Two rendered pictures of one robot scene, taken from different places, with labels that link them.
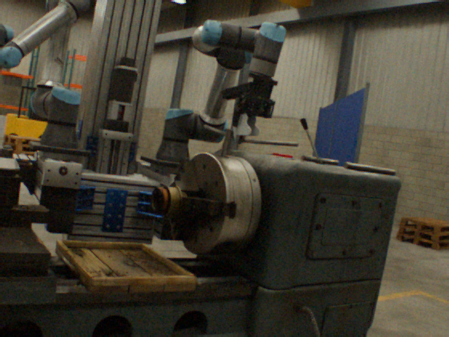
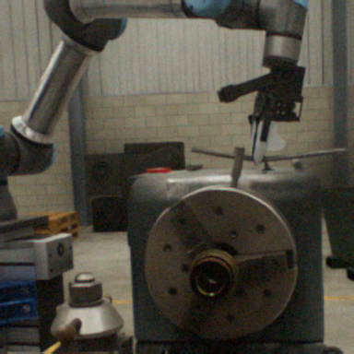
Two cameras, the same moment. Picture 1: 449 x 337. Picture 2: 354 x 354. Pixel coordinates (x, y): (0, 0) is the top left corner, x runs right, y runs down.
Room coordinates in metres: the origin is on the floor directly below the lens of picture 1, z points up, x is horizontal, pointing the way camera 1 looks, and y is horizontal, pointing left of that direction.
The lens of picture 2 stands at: (0.66, 0.98, 1.31)
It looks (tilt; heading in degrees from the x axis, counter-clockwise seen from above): 7 degrees down; 312
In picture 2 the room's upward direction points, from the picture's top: 2 degrees counter-clockwise
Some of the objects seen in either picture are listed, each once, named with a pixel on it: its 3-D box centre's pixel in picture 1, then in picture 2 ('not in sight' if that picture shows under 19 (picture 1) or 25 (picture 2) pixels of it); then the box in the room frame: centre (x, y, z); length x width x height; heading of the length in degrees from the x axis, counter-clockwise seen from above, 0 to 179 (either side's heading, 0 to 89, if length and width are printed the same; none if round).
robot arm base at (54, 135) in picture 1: (60, 133); not in sight; (1.84, 0.69, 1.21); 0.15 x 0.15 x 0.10
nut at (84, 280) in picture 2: (6, 151); (85, 287); (1.20, 0.60, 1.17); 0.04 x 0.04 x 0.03
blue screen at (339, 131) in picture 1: (328, 164); not in sight; (8.20, -1.63, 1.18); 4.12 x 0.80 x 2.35; 179
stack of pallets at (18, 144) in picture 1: (34, 155); not in sight; (10.17, 4.38, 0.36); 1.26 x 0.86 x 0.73; 139
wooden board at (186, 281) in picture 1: (121, 264); not in sight; (1.34, 0.27, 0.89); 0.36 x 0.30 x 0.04; 35
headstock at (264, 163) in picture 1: (300, 214); (231, 241); (1.74, -0.27, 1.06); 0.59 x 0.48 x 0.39; 125
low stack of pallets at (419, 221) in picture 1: (431, 232); (41, 230); (8.73, -3.98, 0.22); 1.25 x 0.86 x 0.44; 130
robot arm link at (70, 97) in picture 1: (63, 104); not in sight; (1.85, 0.70, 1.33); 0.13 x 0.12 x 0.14; 50
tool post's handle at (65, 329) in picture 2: not in sight; (69, 330); (1.17, 0.64, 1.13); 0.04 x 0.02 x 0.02; 125
